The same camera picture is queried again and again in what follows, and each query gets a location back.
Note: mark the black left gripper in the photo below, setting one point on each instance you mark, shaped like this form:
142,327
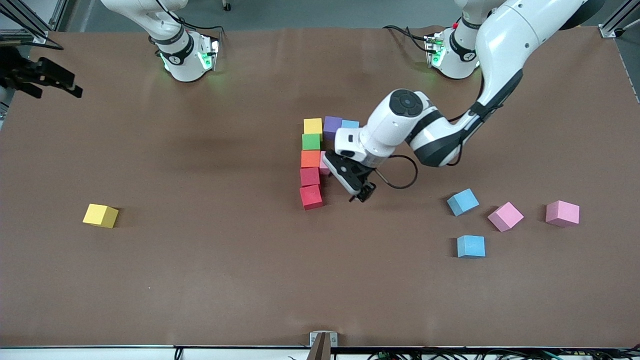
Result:
368,183

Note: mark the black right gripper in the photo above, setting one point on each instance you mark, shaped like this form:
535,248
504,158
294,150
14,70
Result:
26,73

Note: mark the pink foam cube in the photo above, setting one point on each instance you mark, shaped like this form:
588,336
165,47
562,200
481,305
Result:
323,166
505,216
562,213

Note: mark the red foam cube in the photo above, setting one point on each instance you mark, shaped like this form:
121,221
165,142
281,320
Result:
310,176
311,196

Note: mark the orange foam cube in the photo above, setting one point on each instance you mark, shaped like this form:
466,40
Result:
310,159

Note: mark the green foam cube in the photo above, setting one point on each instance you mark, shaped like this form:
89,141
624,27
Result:
311,142

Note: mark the purple foam cube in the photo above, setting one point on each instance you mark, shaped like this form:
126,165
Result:
332,127

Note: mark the blue foam cube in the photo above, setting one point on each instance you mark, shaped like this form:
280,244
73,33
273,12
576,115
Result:
471,246
350,123
462,202

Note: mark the yellow foam cube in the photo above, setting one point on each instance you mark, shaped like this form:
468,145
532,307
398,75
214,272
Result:
100,215
313,126

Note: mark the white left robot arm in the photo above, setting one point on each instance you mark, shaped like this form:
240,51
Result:
505,45

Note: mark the brown table mat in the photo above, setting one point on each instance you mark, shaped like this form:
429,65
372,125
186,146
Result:
280,300

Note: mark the small black caster wheel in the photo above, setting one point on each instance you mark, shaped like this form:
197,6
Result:
227,5

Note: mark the aluminium frame profile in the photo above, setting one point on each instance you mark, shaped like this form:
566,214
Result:
59,12
609,30

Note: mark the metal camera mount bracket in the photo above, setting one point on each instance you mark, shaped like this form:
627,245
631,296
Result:
323,345

